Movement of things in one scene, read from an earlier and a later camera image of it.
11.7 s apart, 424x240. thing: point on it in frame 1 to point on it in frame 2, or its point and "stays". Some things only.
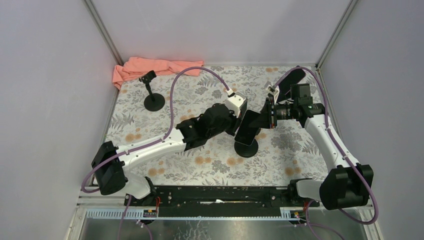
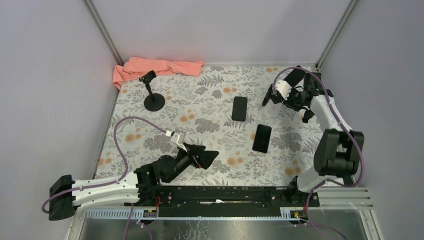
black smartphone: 294,78 stays
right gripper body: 273,116 to 294,101
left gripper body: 228,124 to 195,156
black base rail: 220,201 stays
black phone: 246,131 to 262,138
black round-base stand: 153,102 stays
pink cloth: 134,68 stays
